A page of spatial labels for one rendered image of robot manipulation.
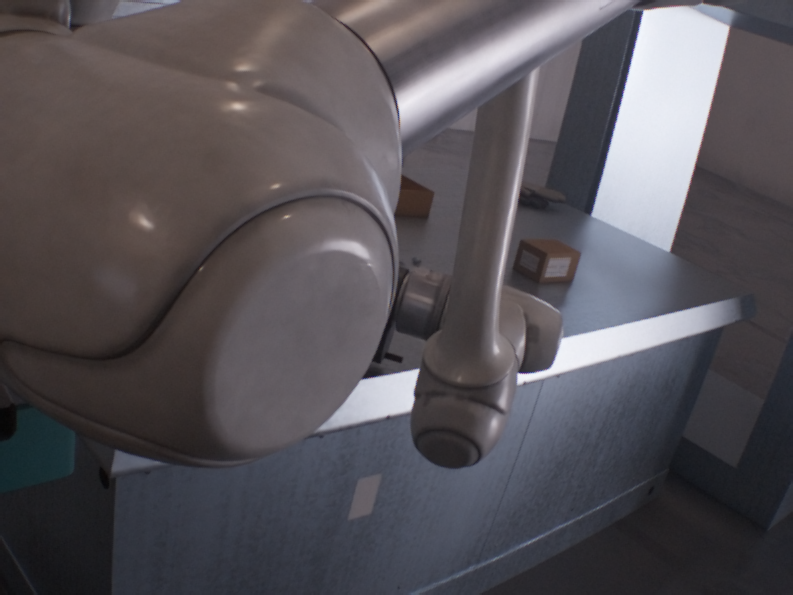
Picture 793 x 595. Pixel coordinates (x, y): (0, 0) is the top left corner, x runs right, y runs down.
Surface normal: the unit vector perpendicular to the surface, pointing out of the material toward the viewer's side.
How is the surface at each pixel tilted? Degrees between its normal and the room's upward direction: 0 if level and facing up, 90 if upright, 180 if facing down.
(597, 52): 90
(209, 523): 90
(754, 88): 90
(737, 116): 90
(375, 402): 68
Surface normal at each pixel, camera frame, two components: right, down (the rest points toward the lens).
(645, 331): 0.71, 0.00
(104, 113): -0.04, -0.60
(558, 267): 0.62, 0.39
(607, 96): -0.74, 0.04
